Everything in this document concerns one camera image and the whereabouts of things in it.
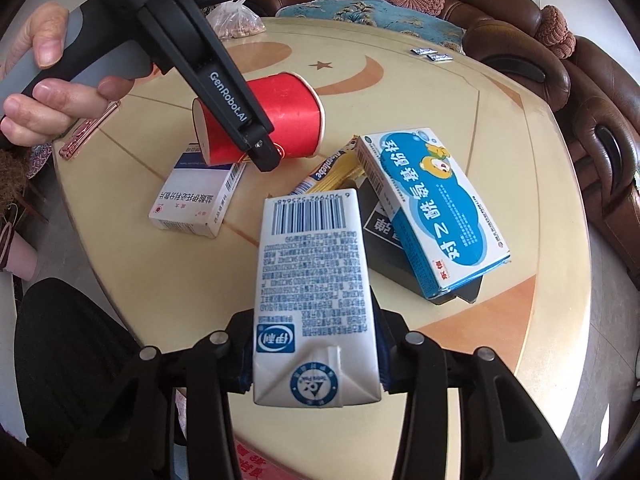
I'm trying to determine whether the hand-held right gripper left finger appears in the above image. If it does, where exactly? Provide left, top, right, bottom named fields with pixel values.
left=50, top=310, right=257, bottom=480

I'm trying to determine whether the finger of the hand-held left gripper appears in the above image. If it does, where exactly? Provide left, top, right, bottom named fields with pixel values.
left=239, top=125, right=284, bottom=174

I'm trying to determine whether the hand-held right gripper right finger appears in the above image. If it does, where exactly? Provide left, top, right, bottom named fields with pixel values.
left=375, top=305, right=582, bottom=480

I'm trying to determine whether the red paper cup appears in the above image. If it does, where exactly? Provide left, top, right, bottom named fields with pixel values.
left=191, top=72, right=327, bottom=167

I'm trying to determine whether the yellow snack wrapper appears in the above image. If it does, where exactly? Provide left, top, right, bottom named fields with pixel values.
left=290, top=135, right=363, bottom=197

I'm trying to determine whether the white medicine box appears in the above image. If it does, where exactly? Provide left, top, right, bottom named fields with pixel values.
left=148, top=147, right=249, bottom=239

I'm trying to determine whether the white blue milk carton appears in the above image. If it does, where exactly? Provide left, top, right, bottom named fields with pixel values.
left=252, top=187, right=385, bottom=408

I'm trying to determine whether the bin with pink bag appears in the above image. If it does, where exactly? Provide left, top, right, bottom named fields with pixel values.
left=227, top=440, right=283, bottom=480

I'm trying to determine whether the black box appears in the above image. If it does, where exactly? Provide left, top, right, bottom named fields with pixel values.
left=359, top=180, right=482, bottom=306

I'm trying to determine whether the blue cartoon medicine box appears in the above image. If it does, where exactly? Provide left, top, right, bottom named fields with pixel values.
left=354, top=127, right=512, bottom=302

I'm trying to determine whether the person's left hand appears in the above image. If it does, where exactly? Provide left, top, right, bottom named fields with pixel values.
left=0, top=1, right=132, bottom=150

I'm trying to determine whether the clear plastic bag of nuts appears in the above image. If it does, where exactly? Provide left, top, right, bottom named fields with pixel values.
left=205, top=0, right=266, bottom=43

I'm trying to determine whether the pink phone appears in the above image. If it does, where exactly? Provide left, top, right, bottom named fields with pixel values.
left=59, top=101, right=122, bottom=159

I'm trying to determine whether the blue floral sofa cloth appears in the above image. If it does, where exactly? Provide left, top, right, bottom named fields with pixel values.
left=275, top=0, right=469, bottom=57

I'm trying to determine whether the beige square table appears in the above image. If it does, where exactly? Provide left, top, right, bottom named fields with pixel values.
left=52, top=15, right=608, bottom=480

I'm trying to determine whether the floral patterned cushion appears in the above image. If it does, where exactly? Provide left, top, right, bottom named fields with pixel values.
left=27, top=142, right=54, bottom=181

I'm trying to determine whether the long brown leather sofa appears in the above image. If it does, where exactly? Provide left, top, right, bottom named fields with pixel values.
left=245, top=0, right=572, bottom=111

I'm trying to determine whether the ball-shaped pink cushion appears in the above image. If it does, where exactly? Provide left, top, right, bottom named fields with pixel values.
left=537, top=5, right=577, bottom=59

